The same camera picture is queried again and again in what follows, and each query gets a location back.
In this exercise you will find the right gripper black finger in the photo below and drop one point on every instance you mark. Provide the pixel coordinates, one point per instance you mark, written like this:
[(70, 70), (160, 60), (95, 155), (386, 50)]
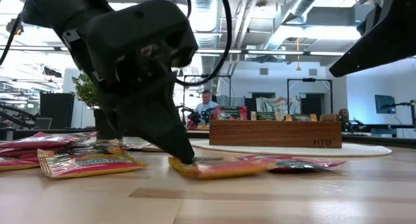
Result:
[(383, 32)]

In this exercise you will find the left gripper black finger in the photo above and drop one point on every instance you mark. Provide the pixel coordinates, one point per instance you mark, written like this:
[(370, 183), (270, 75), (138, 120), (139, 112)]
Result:
[(156, 120)]

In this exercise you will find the black background robot arm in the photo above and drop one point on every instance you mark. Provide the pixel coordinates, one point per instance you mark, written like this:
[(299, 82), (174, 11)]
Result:
[(22, 115)]

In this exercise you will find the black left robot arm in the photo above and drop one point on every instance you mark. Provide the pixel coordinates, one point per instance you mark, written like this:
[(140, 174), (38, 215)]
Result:
[(48, 6)]

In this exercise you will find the wooden tea organizer box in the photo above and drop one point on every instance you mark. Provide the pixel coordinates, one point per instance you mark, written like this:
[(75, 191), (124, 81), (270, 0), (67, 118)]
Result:
[(276, 134)]

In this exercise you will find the person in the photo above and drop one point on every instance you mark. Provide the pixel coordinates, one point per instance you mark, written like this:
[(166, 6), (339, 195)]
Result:
[(206, 107), (343, 115)]

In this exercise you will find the green potted plant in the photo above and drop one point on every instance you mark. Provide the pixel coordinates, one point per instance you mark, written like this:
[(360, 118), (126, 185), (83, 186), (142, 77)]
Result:
[(85, 91)]

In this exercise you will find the black room partition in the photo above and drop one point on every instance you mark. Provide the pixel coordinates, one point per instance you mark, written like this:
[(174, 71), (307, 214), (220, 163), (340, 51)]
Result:
[(57, 110)]

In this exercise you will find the white round woven placemat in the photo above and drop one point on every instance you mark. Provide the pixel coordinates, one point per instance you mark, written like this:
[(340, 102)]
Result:
[(292, 151)]

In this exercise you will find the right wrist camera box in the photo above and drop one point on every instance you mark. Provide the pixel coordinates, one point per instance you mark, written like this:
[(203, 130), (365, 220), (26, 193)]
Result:
[(370, 17)]

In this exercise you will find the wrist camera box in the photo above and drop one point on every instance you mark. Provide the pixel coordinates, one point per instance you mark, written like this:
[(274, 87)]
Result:
[(182, 52), (370, 17)]

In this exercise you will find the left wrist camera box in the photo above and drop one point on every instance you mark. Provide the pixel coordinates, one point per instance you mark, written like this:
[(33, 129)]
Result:
[(182, 52)]

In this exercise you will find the black wall monitor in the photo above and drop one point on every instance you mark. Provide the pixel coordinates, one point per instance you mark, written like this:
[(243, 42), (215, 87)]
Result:
[(385, 104)]

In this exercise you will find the black metal frame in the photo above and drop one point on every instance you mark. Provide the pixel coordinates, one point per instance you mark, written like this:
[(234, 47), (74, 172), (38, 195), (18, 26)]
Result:
[(308, 80)]

